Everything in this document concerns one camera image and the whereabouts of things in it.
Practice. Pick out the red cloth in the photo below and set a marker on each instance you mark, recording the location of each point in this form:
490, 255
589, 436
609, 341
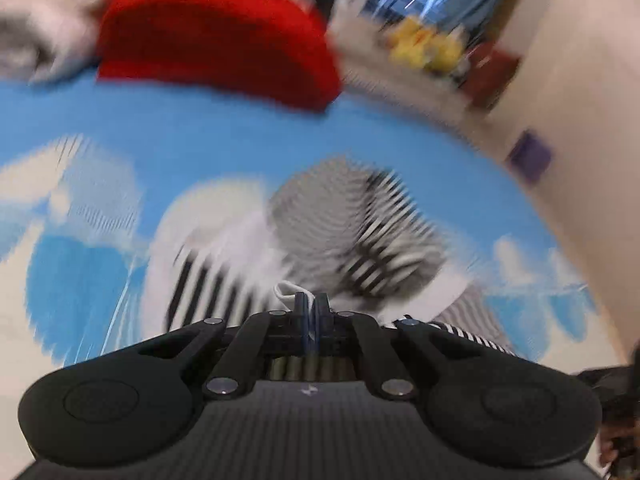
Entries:
215, 35

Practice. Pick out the dark red box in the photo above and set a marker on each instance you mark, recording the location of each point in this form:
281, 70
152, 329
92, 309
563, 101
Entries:
492, 75

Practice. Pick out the grey cloth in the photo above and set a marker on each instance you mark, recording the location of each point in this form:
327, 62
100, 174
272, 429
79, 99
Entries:
45, 15

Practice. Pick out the blue white patterned mat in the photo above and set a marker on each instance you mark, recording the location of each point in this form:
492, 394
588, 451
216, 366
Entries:
210, 150

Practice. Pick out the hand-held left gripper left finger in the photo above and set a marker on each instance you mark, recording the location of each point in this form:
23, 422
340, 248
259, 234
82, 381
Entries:
301, 310

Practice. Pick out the purple wall patch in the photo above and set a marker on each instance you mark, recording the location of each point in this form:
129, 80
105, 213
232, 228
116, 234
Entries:
530, 155

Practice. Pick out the yellow toy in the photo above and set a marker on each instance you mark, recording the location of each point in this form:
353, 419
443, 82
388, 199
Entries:
425, 45

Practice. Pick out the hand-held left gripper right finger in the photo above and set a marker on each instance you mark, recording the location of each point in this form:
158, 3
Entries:
321, 311

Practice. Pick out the black white striped small garment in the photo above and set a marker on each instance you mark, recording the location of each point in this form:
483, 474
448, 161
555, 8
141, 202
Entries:
350, 210

